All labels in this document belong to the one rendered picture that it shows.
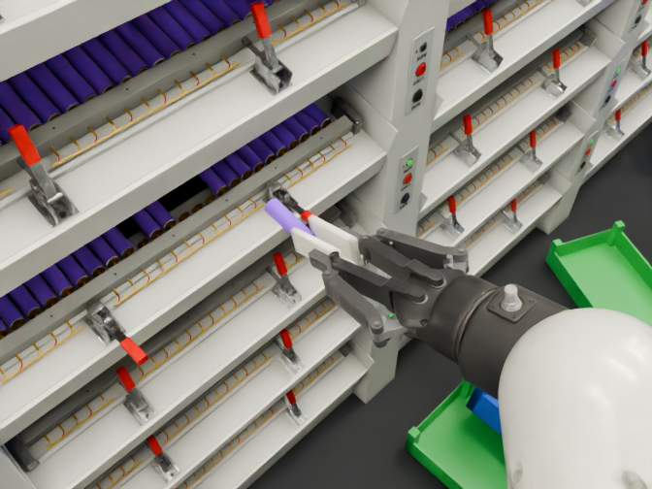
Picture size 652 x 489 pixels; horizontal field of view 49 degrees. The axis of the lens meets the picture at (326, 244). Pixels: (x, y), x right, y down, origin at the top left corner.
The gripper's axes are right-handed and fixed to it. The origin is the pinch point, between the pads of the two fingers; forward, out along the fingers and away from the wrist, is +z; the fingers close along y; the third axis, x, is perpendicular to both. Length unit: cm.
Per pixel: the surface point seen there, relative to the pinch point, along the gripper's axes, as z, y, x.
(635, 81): 28, -120, 46
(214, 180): 23.1, -1.8, 1.6
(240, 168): 22.9, -5.7, 1.9
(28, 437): 26.9, 32.3, 21.6
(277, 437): 34, -2, 65
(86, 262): 23.2, 16.9, 1.8
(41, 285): 23.7, 22.4, 1.4
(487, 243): 35, -69, 64
